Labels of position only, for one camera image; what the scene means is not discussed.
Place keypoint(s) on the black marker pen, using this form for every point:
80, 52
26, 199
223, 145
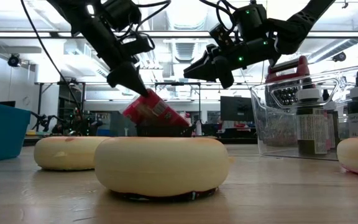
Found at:
311, 130

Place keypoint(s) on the silver ventilation duct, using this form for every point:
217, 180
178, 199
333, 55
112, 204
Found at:
186, 15

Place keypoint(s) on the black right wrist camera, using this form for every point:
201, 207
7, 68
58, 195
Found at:
224, 35

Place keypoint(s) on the clear plastic container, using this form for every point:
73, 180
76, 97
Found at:
278, 130

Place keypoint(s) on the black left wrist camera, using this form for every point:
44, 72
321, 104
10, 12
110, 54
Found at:
121, 14

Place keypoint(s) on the black background rig frame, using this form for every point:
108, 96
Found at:
39, 105
199, 105

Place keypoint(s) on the black background monitor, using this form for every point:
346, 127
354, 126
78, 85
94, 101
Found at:
235, 109

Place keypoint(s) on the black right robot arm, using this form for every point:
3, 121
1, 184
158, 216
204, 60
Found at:
303, 18

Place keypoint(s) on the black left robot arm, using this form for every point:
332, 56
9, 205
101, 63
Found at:
82, 21

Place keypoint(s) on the black mesh basket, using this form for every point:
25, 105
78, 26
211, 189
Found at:
166, 131

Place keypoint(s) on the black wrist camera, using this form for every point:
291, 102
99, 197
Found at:
224, 35
121, 14

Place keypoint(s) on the red popcorn packet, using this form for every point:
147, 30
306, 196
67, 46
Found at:
154, 109

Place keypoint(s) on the red metal box grater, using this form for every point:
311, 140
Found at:
301, 67

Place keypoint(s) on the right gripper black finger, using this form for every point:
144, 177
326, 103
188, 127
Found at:
202, 70

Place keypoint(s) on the black ceiling spotlight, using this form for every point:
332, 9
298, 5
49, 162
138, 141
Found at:
339, 56
13, 60

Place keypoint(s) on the small food colouring bottle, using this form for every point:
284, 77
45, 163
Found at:
334, 124

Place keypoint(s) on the blue plastic bin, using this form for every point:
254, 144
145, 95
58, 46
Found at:
2, 133

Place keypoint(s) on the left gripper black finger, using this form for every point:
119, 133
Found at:
126, 76

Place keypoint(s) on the black background robot arm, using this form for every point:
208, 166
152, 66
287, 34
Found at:
45, 121

